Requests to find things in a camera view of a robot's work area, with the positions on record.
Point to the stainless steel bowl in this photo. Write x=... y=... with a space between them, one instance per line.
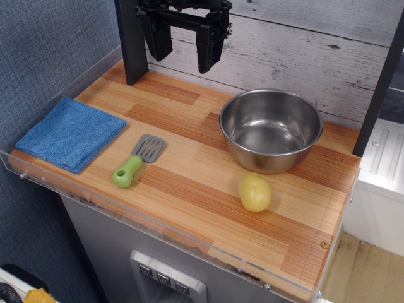
x=270 y=131

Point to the green handled grey spatula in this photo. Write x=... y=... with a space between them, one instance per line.
x=146 y=150

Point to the silver dispenser button panel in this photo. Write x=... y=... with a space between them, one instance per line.
x=159 y=282

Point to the clear acrylic guard rail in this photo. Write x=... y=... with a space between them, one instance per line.
x=188 y=196

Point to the grey toy fridge cabinet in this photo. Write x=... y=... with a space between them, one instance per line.
x=108 y=244

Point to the dark grey right post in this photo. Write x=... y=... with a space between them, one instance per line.
x=381 y=89

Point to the yellow object bottom left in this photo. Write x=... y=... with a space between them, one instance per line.
x=38 y=296

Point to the yellow plastic potato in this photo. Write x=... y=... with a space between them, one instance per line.
x=254 y=192

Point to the white toy sink unit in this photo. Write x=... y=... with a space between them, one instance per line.
x=374 y=212

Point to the dark grey post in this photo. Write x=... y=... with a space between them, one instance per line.
x=381 y=89
x=132 y=41

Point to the blue folded cloth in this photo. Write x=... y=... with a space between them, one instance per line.
x=71 y=135

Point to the dark grey left post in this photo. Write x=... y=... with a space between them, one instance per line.
x=132 y=41

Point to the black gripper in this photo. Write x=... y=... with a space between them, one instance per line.
x=209 y=19

